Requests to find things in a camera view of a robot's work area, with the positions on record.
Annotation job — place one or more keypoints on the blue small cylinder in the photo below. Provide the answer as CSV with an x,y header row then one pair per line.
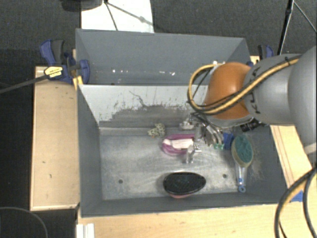
x,y
228,140

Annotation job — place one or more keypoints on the black cylinder on white bracket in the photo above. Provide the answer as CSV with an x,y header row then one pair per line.
x,y
250,126

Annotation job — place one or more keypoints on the yellow spotted toy animal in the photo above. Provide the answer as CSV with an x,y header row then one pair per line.
x,y
156,130

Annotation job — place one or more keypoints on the grey metal bin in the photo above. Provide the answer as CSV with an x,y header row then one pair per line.
x,y
138,157

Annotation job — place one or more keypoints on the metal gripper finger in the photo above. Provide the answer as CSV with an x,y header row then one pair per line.
x,y
187,125
190,155

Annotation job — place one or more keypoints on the pale wood board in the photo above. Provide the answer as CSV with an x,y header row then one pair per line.
x,y
54,142

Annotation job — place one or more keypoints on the black oval brush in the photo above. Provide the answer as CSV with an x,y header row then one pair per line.
x,y
183,183

